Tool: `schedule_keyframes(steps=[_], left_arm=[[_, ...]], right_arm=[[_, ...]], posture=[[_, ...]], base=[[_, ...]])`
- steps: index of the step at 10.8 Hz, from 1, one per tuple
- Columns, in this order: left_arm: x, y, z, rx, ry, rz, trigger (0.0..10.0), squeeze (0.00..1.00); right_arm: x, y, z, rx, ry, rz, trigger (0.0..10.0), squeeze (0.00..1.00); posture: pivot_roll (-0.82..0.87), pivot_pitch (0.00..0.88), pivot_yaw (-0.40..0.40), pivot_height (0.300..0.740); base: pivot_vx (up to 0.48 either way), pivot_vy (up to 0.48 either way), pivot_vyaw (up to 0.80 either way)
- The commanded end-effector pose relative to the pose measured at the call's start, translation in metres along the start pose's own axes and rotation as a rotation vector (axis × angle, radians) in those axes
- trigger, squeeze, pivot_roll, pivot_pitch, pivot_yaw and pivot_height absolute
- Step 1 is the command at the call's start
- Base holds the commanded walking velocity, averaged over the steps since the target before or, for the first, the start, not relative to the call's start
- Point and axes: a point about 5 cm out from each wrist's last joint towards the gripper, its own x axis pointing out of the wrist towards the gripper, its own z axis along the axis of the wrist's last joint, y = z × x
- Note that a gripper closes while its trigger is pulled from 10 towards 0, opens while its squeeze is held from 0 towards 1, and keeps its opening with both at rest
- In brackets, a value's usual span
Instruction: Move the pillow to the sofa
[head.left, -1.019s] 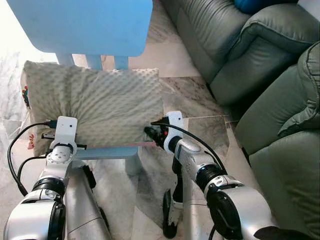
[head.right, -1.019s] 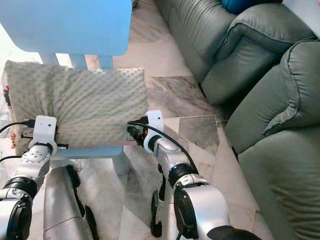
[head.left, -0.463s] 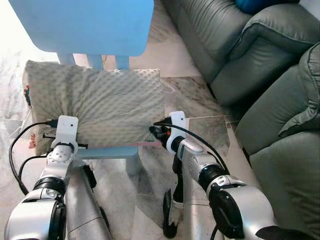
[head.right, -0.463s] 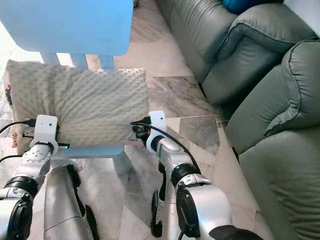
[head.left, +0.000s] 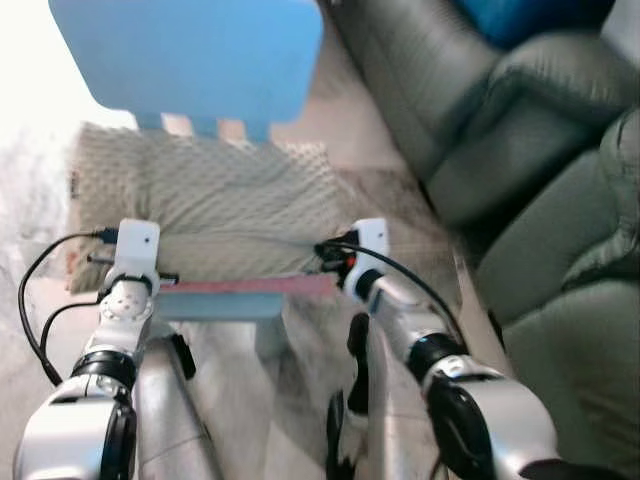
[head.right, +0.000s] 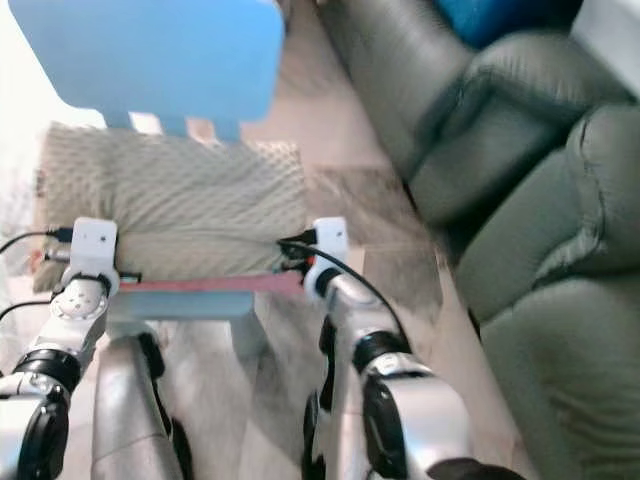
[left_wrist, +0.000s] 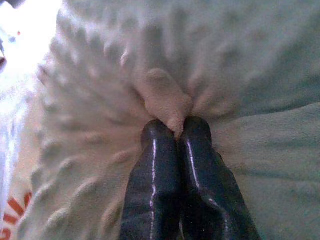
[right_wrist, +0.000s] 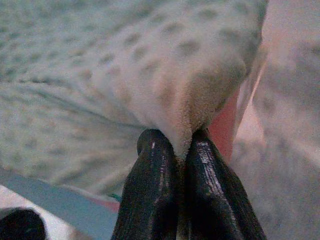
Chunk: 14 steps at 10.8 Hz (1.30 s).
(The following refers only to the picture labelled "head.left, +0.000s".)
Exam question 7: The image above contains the beige textured pillow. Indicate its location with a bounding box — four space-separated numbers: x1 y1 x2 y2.
65 122 348 297

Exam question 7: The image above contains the low table with red edge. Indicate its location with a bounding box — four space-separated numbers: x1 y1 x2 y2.
155 274 339 323

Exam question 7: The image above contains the silver right robot leg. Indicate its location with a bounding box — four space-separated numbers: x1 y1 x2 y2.
325 312 446 480

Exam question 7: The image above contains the silver robot leg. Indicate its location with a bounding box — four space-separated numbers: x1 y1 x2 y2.
133 333 223 480
325 312 446 480

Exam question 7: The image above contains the grey-green leather armchair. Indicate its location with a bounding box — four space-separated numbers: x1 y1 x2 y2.
328 0 640 226

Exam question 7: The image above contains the silver left robot leg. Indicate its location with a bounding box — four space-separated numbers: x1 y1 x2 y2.
133 333 223 480

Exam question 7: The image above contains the blue cushion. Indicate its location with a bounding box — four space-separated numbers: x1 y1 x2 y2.
455 0 613 49

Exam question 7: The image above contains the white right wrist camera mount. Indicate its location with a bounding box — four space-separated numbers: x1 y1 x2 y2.
342 218 391 291

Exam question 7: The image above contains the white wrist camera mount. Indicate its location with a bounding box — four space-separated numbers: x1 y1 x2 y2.
104 219 162 297
342 218 391 291

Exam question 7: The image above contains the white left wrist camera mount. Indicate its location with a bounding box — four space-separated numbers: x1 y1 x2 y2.
104 219 162 297

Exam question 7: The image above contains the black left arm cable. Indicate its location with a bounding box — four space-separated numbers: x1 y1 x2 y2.
17 229 120 387

